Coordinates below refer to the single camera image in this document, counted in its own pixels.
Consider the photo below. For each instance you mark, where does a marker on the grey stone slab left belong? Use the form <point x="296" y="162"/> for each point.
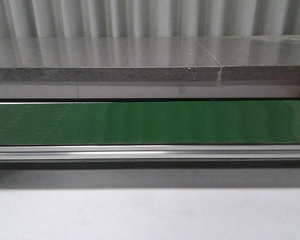
<point x="105" y="60"/>

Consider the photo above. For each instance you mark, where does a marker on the green conveyor belt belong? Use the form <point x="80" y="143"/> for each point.
<point x="137" y="123"/>

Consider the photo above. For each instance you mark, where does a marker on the grey stone slab right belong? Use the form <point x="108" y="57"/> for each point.
<point x="255" y="58"/>

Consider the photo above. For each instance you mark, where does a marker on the aluminium conveyor side rail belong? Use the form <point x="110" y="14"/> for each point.
<point x="199" y="156"/>

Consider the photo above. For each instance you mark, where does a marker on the grey stone slab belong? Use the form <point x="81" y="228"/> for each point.
<point x="105" y="60"/>
<point x="255" y="58"/>

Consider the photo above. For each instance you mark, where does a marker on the grey corrugated curtain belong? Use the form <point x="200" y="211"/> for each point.
<point x="146" y="18"/>

